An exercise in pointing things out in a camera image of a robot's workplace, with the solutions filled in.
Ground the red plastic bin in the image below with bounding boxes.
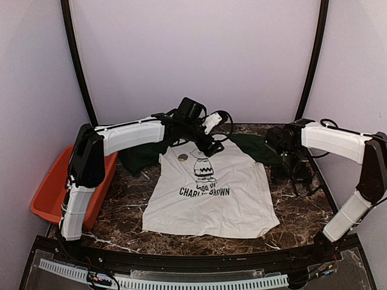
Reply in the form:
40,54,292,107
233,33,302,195
30,146,118,230

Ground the white slotted cable duct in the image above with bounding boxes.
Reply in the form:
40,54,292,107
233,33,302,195
38,259,289,290

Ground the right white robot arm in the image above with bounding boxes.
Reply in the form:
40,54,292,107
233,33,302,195
265,118,386,262

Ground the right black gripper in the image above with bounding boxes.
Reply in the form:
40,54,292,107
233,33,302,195
272,145,313,187

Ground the dark brooch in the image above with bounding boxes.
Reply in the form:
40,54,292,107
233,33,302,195
178,153,188,162

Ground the black brooch stand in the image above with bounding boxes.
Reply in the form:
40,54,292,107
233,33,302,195
293,175,323,197

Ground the left black frame post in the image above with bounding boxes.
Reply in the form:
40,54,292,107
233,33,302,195
60,0,99,126

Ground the white green Charlie Brown shirt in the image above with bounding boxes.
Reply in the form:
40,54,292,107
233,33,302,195
119,135,279,239

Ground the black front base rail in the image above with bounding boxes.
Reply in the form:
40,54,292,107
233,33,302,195
36,232,360,276

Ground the right black frame post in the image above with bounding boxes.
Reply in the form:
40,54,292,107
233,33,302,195
294,0,330,121

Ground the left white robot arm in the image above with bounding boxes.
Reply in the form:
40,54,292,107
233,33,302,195
59,97,232,263

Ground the black frame post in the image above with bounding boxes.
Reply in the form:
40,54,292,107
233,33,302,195
294,0,330,121
60,0,99,126

